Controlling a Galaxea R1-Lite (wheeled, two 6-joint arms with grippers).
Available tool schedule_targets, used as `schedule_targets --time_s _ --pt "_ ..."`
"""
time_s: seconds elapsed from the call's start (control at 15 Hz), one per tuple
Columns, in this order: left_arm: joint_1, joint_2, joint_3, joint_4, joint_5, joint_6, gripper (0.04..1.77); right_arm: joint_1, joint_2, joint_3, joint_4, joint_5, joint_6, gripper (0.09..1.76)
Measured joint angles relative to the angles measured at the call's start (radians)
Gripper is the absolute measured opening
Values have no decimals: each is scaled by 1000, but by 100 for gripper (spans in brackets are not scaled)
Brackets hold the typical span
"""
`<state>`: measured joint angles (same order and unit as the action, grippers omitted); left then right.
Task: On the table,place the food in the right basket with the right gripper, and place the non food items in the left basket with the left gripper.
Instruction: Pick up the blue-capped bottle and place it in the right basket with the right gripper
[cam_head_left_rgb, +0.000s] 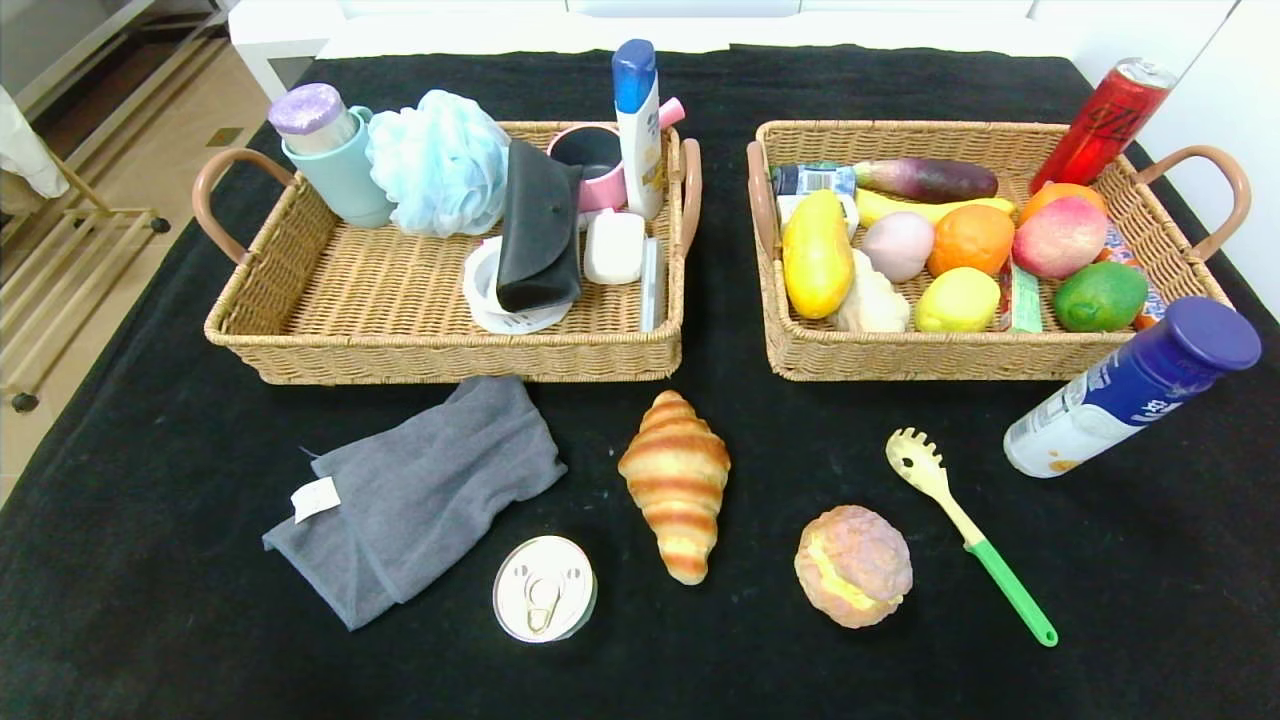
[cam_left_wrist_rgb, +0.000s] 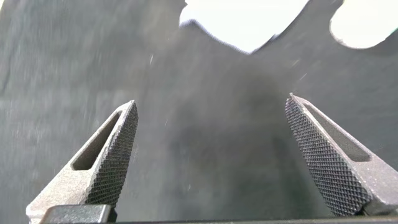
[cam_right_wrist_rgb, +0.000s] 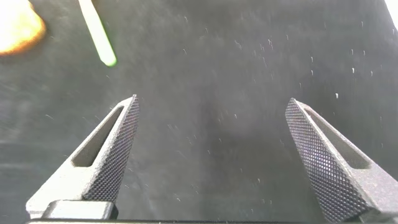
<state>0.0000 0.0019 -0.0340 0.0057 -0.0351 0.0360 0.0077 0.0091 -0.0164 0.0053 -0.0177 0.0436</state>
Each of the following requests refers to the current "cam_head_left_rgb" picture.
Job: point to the toy croissant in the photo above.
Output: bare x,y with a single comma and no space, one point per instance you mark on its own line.
675,480

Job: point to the toy cream puff bun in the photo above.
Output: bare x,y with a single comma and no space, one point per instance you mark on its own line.
855,565

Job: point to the white drink bottle blue cap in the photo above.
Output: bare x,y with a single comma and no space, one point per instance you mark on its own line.
1130,390

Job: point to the rectangular wicker basket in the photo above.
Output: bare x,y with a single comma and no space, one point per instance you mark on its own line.
380,300
900,355

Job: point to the white comb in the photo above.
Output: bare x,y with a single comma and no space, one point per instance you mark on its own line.
650,290

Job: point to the white soap box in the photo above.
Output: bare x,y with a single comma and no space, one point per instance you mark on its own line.
613,248

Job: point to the black glasses case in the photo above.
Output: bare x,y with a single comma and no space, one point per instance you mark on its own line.
540,230

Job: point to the pink mug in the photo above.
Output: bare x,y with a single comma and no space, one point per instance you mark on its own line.
603,196

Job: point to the white round container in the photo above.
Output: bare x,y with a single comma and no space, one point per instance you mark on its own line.
482,290

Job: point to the toy yellow papaya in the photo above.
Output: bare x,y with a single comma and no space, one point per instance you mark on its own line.
815,255

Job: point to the white shampoo bottle blue cap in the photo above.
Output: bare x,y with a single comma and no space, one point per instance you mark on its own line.
640,150

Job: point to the toy white garlic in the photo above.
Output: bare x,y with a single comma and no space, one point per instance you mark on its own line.
872,300

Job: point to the gray towel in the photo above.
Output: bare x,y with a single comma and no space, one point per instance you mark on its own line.
430,490

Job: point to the pull tab tin can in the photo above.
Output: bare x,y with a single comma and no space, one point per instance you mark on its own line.
545,590

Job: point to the blue barcode snack packet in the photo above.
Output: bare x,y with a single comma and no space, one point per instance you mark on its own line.
815,180

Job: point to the light blue bath pouf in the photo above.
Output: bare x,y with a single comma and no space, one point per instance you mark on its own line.
440,165

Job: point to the toy yellow banana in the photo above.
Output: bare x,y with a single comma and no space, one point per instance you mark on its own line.
880,207

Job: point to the toy yellow lemon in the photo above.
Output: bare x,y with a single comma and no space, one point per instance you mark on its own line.
957,300

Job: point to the toy purple eggplant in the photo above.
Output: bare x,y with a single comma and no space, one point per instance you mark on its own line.
930,180

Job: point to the teal plastic cup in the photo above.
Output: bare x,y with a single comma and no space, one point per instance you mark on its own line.
345,180

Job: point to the large toy orange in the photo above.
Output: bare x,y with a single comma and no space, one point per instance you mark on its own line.
970,240

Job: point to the black tablecloth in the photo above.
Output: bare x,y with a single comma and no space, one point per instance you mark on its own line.
800,680

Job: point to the green snack packet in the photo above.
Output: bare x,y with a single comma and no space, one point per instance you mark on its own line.
1025,305

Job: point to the purple lidded jar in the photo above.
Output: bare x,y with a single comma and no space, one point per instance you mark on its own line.
308,112

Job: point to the toy pink peach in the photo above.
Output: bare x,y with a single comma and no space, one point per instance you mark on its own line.
1060,237

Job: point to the small toy orange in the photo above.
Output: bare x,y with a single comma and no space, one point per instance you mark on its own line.
1060,190

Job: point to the toy green lime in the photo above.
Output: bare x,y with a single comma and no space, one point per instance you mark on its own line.
1100,297

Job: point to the red blue snack wrapper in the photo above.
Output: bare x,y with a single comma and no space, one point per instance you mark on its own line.
1120,245

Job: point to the red soda can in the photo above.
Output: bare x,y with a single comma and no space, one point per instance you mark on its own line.
1100,125

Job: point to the gold metal rack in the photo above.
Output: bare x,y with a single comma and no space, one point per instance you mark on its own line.
130,213

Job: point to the white hanging cloth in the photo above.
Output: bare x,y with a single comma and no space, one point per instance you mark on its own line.
25,150

